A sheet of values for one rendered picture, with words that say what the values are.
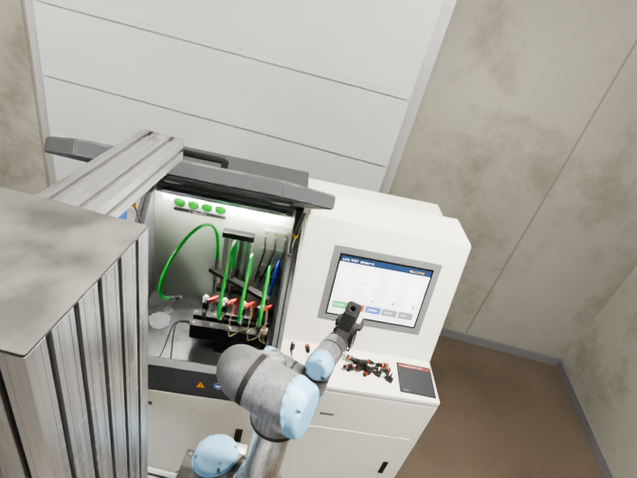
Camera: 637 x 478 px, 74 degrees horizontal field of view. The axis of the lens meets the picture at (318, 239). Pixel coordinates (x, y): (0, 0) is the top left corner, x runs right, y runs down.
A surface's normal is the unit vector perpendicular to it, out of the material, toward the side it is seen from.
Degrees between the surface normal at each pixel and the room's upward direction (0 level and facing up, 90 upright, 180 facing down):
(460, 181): 90
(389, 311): 76
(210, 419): 90
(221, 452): 7
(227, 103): 90
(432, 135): 90
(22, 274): 0
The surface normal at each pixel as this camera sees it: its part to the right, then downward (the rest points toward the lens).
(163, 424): -0.01, 0.55
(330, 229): 0.04, 0.34
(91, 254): 0.22, -0.81
